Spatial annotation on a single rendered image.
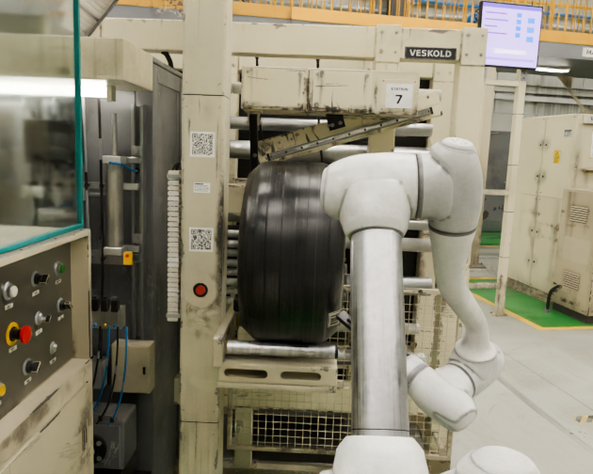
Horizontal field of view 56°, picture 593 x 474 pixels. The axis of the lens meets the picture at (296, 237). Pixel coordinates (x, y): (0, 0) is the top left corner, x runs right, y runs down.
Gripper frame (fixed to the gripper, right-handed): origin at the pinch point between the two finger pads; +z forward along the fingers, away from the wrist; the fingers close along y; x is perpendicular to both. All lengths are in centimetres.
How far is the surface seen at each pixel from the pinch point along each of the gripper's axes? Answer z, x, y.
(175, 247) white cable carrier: 53, -24, -4
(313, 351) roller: 7.4, -5.6, 15.6
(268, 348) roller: 16.6, -15.7, 15.5
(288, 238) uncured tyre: 19.0, -6.6, -21.2
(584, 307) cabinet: 38, 373, 263
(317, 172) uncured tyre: 30.4, 13.6, -28.8
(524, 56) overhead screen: 177, 395, 68
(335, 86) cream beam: 57, 44, -38
